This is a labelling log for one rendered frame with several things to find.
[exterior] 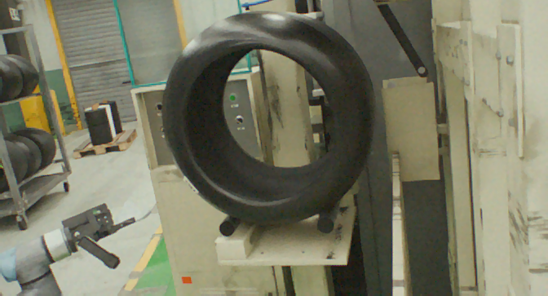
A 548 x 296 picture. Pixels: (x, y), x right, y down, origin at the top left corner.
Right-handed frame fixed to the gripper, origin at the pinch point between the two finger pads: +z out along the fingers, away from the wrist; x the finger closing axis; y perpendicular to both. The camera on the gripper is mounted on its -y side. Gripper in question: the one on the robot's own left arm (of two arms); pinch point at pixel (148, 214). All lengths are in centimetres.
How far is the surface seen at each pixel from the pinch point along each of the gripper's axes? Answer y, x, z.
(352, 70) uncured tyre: 12, -35, 54
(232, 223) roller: -11.5, -0.9, 19.8
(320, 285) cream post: -49, 32, 48
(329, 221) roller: -20.6, -17.7, 39.8
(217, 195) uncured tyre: -2.7, -5.1, 18.1
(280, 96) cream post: 18, 10, 54
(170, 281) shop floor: -44, 178, 10
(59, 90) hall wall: 336, 946, 2
